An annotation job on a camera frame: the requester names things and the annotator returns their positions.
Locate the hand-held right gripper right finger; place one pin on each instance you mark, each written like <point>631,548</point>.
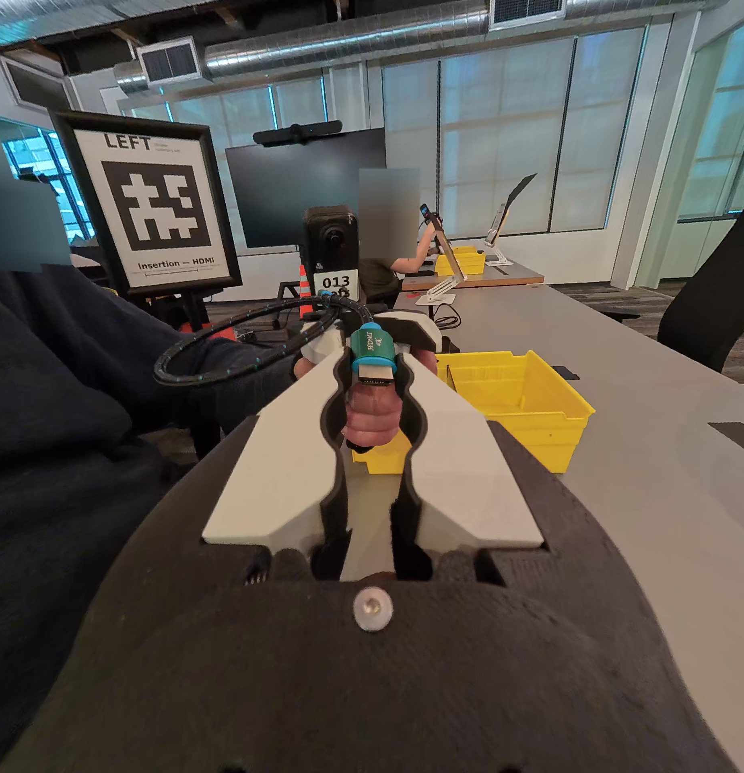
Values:
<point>468,483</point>

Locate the black monitor screen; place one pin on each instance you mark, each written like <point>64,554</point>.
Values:
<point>287,193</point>

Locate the person's left forearm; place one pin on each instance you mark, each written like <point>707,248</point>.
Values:
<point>106,350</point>

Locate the wood-rimmed black panel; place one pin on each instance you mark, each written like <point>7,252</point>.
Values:
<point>519,193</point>

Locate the yellow plastic bin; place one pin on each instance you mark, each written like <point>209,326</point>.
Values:
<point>462,261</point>
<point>529,410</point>

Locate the wood-edged grey table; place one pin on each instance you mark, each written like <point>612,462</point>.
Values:
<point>516,275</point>

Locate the white panel stand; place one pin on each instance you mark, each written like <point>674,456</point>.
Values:
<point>498,241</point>

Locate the silver ventilation ducts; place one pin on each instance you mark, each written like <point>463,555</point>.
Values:
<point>347,42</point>

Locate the orange traffic cone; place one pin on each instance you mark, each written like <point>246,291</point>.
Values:
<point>304,296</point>

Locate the black webcam bar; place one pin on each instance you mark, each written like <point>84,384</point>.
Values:
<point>296,134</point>

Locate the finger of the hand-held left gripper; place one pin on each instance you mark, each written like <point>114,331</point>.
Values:
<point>320,344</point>
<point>408,323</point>

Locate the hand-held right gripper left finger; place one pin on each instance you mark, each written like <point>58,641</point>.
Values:
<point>275,477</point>

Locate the person's dark top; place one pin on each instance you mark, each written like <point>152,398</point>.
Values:
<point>46,543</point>

